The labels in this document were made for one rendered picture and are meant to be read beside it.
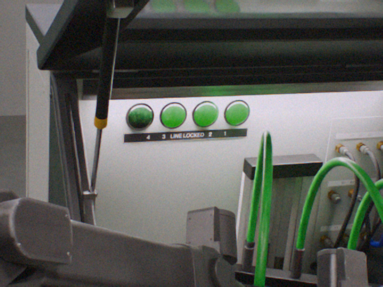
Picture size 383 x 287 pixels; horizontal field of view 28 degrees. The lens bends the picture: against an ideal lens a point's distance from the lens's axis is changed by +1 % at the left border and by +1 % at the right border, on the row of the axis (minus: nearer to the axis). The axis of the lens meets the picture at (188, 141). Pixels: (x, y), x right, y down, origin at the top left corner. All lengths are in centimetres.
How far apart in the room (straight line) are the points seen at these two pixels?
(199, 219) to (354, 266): 25
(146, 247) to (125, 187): 66
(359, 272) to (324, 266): 5
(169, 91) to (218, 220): 42
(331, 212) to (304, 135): 19
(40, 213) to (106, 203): 87
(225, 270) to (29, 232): 39
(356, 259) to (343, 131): 47
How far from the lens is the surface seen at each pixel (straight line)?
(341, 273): 108
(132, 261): 69
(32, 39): 148
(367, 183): 120
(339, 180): 155
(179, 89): 131
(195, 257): 81
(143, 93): 129
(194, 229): 92
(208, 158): 141
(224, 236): 93
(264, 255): 103
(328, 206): 156
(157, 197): 141
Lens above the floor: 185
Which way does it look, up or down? 22 degrees down
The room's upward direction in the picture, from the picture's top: 5 degrees clockwise
